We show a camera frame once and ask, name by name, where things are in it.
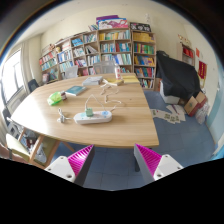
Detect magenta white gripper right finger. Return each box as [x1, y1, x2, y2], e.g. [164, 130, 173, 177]
[134, 144, 183, 184]

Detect grey book stack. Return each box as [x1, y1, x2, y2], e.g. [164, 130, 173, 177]
[82, 76, 103, 86]

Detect window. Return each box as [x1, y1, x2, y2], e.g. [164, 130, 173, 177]
[2, 50, 23, 102]

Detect green white charger plug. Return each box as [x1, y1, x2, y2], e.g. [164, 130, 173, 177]
[85, 108, 93, 117]

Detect black cloth covered furniture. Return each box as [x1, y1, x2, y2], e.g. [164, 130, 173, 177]
[156, 51, 201, 100]

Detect small wall shelf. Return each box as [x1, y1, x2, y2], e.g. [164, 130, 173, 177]
[177, 43, 195, 66]

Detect grey office chair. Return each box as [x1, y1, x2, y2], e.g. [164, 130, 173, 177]
[93, 61, 115, 74]

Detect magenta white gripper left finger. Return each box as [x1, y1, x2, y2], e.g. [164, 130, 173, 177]
[46, 145, 95, 186]

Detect coiled white cable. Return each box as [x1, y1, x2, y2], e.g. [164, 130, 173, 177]
[56, 107, 72, 124]

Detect colourful boxes atop shelf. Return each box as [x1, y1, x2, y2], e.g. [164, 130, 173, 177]
[89, 15, 128, 31]

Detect white charger cable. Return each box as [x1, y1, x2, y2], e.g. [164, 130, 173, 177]
[84, 78, 123, 113]

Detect wooden bookshelf with books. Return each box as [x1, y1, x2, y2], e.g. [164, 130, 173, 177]
[39, 28, 156, 90]

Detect wooden chair green cushion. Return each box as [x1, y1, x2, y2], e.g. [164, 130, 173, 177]
[6, 132, 59, 169]

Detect yellow book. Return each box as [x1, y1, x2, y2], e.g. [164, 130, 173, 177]
[122, 75, 139, 84]

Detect cardboard box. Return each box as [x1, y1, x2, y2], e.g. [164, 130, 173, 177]
[184, 92, 207, 117]

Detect red wall hanging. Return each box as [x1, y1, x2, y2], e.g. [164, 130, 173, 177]
[198, 61, 207, 79]

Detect green plastic bag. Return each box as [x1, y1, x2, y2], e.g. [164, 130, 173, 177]
[47, 92, 62, 106]

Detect white carton on table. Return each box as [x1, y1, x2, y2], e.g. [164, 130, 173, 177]
[114, 65, 121, 80]

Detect small dark jar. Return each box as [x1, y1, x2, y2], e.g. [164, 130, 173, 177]
[60, 91, 67, 100]

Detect papers on floor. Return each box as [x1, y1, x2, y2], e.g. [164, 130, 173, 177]
[151, 104, 186, 124]

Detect teal book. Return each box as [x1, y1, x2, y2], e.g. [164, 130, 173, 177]
[66, 86, 86, 96]

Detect white power strip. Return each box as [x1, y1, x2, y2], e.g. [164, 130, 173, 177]
[74, 111, 112, 124]

